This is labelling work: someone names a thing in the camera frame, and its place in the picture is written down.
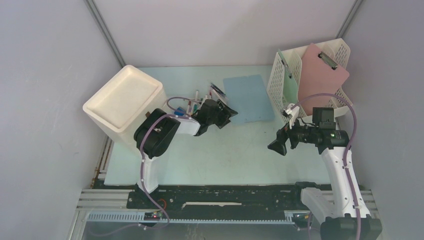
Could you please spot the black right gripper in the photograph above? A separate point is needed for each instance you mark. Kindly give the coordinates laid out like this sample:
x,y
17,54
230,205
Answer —
x,y
282,134

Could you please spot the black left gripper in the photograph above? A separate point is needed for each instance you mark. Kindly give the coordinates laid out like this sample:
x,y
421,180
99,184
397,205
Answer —
x,y
225,113

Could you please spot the blue clipboard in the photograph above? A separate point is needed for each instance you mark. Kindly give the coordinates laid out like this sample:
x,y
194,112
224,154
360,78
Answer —
x,y
247,95

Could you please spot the green clipboard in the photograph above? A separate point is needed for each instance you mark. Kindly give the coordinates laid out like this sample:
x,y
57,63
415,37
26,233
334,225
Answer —
x,y
290,87

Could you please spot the pink clipboard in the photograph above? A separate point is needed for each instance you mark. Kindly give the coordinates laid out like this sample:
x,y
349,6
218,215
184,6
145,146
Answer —
x,y
319,73

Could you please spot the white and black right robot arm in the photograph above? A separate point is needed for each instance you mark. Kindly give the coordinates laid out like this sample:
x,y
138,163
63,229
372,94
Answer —
x,y
348,217

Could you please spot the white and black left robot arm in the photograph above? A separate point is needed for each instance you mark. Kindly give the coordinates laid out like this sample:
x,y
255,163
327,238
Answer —
x,y
154,136

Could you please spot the white chalk stick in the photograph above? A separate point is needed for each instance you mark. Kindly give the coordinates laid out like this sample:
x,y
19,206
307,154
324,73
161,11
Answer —
x,y
219,97

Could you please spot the white marker teal tip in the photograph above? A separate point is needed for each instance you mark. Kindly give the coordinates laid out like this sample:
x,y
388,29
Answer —
x,y
196,99

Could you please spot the white marker brown cap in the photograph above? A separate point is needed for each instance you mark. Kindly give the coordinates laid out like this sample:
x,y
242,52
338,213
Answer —
x,y
189,106

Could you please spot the blue eraser left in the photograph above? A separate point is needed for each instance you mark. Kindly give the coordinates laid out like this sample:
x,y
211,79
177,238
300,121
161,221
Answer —
x,y
180,111

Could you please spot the white drawer cabinet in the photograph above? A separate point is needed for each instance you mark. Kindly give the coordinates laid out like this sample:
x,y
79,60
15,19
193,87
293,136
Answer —
x,y
121,105

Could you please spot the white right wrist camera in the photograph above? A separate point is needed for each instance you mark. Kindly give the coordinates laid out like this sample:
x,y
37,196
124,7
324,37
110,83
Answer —
x,y
291,112

